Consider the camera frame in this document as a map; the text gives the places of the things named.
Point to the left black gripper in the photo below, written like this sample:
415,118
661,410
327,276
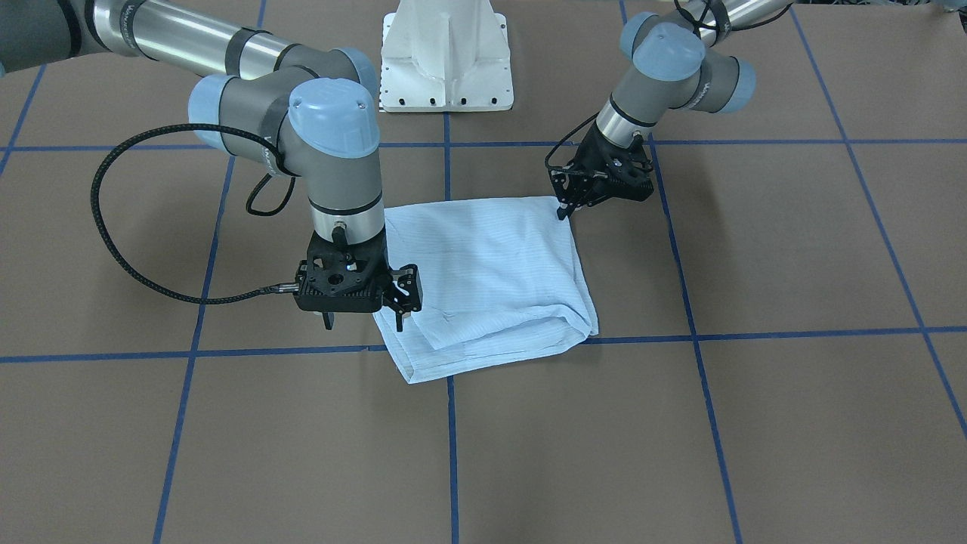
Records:
590,160

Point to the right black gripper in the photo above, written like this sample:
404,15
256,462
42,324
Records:
403,288

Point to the light blue button shirt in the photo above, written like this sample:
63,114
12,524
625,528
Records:
501,283

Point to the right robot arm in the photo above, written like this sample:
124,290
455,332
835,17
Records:
304,114

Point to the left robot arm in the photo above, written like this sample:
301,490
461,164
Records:
674,67

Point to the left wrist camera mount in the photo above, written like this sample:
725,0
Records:
626,175

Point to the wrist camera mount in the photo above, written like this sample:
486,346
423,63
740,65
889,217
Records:
338,288
626,175

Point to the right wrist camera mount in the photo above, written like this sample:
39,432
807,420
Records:
338,288

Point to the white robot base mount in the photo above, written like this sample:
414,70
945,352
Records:
445,57

